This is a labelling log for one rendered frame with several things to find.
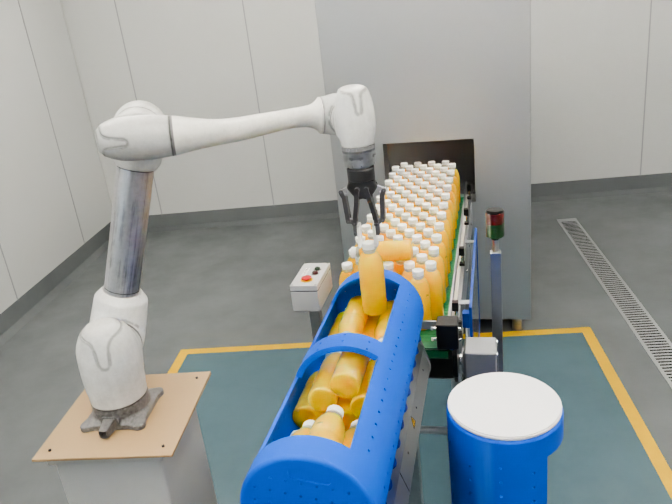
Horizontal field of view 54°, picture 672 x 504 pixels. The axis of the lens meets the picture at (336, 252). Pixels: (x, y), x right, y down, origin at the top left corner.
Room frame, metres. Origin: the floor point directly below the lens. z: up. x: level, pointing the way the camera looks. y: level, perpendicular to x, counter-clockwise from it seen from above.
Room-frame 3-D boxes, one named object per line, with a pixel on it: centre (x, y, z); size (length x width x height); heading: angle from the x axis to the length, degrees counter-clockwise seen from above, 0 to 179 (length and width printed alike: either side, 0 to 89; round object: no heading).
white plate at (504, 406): (1.36, -0.37, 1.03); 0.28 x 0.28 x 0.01
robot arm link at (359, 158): (1.72, -0.09, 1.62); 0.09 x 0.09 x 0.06
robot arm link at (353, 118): (1.73, -0.09, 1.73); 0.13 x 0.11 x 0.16; 10
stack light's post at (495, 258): (2.16, -0.57, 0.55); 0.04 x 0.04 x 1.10; 75
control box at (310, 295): (2.16, 0.10, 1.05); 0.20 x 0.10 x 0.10; 165
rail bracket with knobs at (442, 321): (1.88, -0.33, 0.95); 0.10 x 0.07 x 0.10; 75
